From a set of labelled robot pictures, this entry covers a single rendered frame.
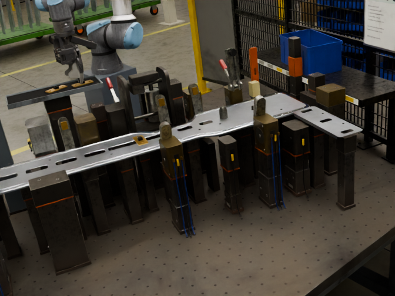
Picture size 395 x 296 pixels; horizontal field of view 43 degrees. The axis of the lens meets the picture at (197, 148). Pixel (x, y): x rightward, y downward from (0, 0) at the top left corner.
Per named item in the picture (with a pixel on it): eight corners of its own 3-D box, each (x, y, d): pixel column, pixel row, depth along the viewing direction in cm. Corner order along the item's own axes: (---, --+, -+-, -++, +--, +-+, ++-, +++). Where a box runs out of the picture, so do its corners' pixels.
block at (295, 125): (300, 201, 189) (298, 133, 177) (284, 188, 199) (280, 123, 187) (317, 196, 191) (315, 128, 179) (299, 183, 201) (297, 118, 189)
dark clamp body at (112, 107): (125, 198, 207) (107, 112, 191) (118, 186, 217) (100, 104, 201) (142, 193, 209) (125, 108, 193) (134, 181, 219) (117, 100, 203)
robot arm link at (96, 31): (100, 46, 242) (94, 17, 236) (123, 46, 236) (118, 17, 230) (85, 53, 232) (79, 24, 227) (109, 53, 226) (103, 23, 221)
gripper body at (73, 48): (56, 63, 197) (49, 33, 192) (77, 58, 201) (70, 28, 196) (62, 66, 191) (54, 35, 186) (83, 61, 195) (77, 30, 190)
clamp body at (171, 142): (182, 240, 175) (168, 151, 161) (171, 224, 186) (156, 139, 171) (199, 234, 177) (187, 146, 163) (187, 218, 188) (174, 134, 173)
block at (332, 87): (328, 176, 202) (328, 92, 187) (317, 168, 209) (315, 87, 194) (345, 170, 205) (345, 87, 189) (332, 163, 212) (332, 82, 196)
